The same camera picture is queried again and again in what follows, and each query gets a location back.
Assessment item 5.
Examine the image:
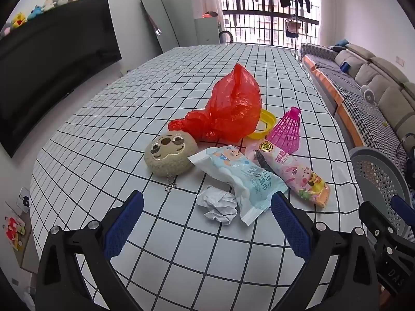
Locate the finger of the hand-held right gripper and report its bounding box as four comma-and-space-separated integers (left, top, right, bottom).
391, 194, 415, 225
358, 200, 406, 249

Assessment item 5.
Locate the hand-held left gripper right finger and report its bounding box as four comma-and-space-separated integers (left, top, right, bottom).
270, 191, 380, 311

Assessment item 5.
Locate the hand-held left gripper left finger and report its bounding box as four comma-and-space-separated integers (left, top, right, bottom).
35, 190, 145, 311

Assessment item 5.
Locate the grey perforated plastic basket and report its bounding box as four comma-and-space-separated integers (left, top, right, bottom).
348, 147, 415, 243

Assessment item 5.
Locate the pink snack packet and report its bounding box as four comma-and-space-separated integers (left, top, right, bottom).
245, 139, 330, 208

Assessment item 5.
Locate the light blue wet wipes pack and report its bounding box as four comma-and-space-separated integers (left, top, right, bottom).
187, 145, 288, 227

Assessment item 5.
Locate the white paper ball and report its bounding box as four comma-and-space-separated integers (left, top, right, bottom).
196, 185, 239, 225

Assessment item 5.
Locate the round beige plush keychain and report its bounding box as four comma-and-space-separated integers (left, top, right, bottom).
144, 130, 198, 194

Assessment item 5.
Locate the pink plastic shuttlecock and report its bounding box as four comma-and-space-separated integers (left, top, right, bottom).
266, 106, 302, 154

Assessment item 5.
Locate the yellow plastic ring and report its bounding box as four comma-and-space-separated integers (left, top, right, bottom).
247, 108, 277, 139

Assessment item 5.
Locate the red plastic bag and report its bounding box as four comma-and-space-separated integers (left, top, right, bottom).
168, 63, 263, 143

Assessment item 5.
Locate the dark blue backpack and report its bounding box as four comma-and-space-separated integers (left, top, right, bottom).
397, 136, 415, 169

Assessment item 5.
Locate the colourful toy board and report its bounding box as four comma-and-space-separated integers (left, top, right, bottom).
0, 214, 28, 254

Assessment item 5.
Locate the houndstooth sofa cover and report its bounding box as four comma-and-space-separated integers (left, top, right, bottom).
300, 43, 409, 169

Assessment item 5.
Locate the small white fan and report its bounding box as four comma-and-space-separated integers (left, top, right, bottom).
361, 85, 377, 104

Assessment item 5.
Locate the beige sofa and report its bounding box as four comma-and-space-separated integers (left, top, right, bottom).
300, 40, 415, 175

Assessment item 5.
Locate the white grid pattern tablecloth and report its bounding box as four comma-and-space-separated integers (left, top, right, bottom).
29, 43, 365, 311

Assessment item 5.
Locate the black flat screen television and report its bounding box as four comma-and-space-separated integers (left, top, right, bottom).
0, 0, 123, 158

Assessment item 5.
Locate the drying stand with small clothes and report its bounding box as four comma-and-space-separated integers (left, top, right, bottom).
285, 15, 307, 51

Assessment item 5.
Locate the black window grille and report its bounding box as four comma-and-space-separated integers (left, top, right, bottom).
216, 0, 320, 47

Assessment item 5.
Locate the grey cabinet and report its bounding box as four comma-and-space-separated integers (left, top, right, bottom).
194, 17, 221, 45

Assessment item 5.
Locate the white curtain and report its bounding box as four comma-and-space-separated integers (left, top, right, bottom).
317, 0, 338, 46

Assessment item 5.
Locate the row of plush toys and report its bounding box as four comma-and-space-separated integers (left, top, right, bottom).
0, 0, 84, 38

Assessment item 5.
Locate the leaning black frame mirror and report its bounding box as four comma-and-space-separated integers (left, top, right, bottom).
140, 0, 180, 54

